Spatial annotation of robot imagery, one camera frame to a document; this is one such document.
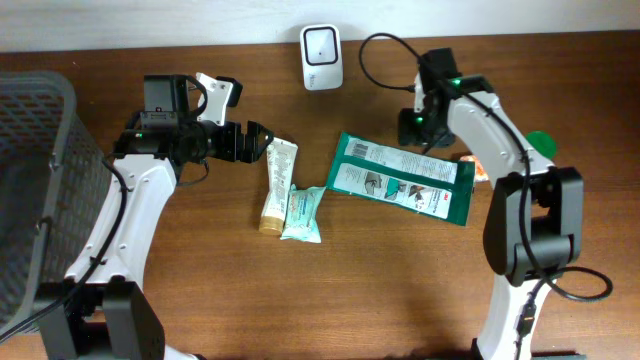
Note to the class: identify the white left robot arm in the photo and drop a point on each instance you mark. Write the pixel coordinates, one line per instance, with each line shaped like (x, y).
(99, 310)

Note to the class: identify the white barcode scanner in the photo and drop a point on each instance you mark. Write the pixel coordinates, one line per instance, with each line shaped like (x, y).
(321, 57)

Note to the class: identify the grey plastic basket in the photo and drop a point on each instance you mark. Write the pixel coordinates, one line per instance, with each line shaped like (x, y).
(53, 185)

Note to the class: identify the green glove package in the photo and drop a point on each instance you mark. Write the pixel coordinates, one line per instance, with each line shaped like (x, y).
(429, 186)

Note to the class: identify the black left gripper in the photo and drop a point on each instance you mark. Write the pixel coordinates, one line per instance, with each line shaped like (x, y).
(240, 141)

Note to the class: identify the white cream tube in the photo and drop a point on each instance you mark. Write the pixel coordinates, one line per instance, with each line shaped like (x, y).
(281, 155)

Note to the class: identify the orange tissue pack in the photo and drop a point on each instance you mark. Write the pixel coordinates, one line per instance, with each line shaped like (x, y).
(480, 174)

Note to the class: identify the green lid seasoning jar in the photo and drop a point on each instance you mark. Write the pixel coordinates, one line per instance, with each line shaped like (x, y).
(543, 143)

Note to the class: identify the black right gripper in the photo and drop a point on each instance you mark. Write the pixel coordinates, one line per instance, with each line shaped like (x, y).
(434, 138)

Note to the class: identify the light green wipes pack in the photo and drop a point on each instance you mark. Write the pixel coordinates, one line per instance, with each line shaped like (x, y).
(300, 222)

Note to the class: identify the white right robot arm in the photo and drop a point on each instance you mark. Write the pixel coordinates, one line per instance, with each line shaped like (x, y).
(533, 231)

